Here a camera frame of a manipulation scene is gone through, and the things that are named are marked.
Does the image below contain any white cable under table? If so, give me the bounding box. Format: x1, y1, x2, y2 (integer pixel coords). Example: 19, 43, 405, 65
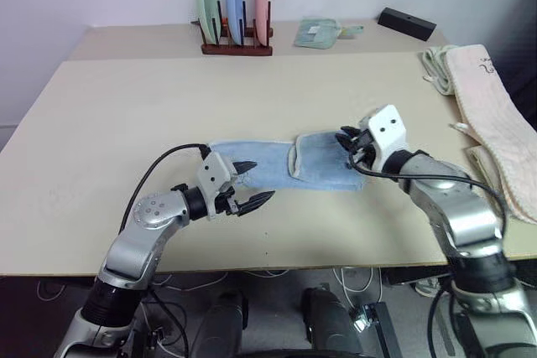
333, 267, 383, 305
242, 267, 291, 280

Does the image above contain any dark rounded shape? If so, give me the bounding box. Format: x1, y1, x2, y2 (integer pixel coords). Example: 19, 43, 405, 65
190, 289, 249, 358
300, 285, 365, 358

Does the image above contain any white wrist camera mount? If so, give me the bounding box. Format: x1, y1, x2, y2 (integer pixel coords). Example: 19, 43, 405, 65
196, 151, 238, 220
359, 103, 409, 171

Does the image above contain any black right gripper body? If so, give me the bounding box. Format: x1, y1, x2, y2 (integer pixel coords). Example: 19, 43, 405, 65
347, 127, 378, 169

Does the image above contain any black table leg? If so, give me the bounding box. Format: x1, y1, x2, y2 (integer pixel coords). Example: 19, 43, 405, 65
362, 301, 404, 358

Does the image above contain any cream folded towel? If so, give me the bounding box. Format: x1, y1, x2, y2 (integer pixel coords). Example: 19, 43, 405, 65
464, 145, 511, 208

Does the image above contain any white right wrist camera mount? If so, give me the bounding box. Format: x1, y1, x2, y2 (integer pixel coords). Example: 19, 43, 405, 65
359, 103, 409, 171

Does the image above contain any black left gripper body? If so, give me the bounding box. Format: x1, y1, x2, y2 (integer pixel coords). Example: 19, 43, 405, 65
213, 185, 248, 218

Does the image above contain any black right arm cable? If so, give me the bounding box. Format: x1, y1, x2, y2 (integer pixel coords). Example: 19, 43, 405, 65
348, 163, 508, 229

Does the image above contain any brown wooden plate rack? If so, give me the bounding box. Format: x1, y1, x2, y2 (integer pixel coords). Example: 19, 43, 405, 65
190, 0, 274, 58

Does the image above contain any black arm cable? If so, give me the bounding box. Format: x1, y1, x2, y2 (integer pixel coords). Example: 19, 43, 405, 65
119, 143, 213, 236
348, 163, 508, 229

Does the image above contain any pale pink long towel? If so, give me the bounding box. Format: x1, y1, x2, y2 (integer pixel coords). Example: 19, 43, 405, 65
443, 43, 537, 225

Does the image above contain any pale green folded towel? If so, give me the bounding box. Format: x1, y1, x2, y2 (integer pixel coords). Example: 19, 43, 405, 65
420, 44, 459, 96

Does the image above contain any black rectangular box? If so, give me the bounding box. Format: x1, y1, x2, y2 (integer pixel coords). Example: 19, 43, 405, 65
377, 7, 438, 42

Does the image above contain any green folded cloth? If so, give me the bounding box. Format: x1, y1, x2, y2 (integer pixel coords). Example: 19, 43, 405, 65
292, 17, 365, 49

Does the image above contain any light blue towel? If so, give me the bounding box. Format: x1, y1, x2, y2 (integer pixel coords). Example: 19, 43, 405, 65
206, 131, 367, 194

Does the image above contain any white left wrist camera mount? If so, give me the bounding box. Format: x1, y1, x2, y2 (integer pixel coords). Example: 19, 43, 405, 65
196, 151, 238, 220

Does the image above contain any small electronic module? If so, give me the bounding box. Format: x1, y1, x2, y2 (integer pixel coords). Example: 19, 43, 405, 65
348, 303, 379, 333

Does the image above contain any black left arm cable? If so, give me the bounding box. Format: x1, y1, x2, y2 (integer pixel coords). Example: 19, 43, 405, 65
119, 143, 213, 236

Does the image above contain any grey shoe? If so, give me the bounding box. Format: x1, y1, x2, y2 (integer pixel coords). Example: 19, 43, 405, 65
414, 277, 442, 298

